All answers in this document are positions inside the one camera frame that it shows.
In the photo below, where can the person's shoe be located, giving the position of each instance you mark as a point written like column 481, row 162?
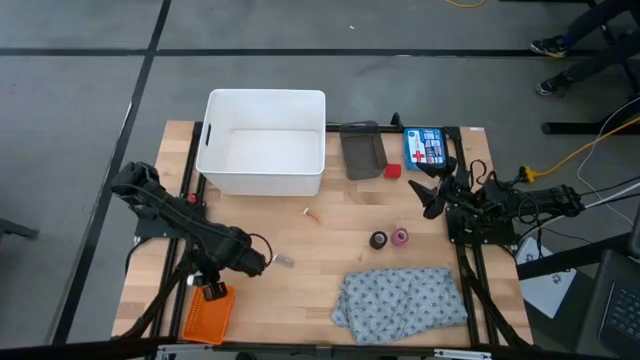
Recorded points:
column 552, row 85
column 547, row 46

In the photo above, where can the small white orange tube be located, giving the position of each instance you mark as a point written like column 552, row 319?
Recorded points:
column 310, row 214

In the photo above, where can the black desk foot bar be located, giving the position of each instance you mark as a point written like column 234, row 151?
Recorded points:
column 575, row 128

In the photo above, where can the black laptop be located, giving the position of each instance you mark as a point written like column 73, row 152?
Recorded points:
column 620, row 310

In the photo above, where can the black bandage roll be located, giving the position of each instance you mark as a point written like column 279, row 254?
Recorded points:
column 372, row 241

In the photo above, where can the person's leg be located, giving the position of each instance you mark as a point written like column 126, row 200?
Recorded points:
column 600, row 15
column 605, row 60

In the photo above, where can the clear plastic vial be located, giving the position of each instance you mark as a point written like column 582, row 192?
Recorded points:
column 283, row 260

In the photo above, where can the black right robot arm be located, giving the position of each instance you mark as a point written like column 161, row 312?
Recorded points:
column 540, row 200

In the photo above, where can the grey blue patterned cloth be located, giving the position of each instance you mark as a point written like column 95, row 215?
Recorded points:
column 400, row 305

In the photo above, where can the black mount knob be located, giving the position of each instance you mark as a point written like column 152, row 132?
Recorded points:
column 396, row 122

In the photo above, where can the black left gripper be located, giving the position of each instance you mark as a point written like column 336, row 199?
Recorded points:
column 232, row 247

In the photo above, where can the long black crossbar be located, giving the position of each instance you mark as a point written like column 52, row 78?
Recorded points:
column 75, row 347

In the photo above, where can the small grey plastic bin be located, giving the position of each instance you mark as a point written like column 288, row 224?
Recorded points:
column 362, row 152

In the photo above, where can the black chair leg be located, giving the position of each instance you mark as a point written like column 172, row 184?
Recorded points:
column 15, row 228

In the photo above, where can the black desk frame bar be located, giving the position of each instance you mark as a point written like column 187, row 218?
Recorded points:
column 575, row 257

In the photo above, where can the pink bandage roll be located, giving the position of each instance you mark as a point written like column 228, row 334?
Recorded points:
column 394, row 237

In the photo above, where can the small red block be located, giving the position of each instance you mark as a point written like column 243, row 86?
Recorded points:
column 393, row 171

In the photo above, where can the orange plastic basket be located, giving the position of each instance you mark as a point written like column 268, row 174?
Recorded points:
column 207, row 322

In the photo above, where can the blue first aid kit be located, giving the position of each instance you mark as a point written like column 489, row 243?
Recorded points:
column 425, row 145

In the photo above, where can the large white plastic bin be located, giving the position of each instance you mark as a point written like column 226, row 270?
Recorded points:
column 260, row 115

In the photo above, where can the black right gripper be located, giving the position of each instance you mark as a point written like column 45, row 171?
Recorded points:
column 457, row 192

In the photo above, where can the white cardboard box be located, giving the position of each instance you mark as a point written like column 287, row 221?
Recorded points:
column 545, row 285

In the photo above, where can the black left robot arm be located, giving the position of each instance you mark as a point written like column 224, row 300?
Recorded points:
column 170, row 212

